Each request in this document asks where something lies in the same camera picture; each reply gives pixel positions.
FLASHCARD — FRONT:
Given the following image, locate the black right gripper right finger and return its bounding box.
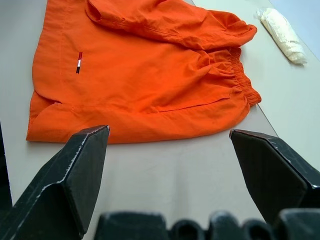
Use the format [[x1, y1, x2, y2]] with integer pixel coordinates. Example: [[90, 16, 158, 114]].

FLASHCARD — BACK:
[[229, 129, 320, 223]]

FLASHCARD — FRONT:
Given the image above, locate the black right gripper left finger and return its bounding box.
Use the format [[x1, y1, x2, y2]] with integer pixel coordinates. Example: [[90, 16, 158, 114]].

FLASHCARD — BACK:
[[0, 124, 111, 240]]

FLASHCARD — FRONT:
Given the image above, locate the white filled plastic bag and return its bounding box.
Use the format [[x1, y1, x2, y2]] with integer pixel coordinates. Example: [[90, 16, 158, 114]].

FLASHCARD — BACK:
[[255, 7, 308, 65]]

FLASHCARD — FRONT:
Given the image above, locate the orange fabric garment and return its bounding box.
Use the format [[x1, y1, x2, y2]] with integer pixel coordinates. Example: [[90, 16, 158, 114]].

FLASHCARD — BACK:
[[25, 0, 263, 145]]

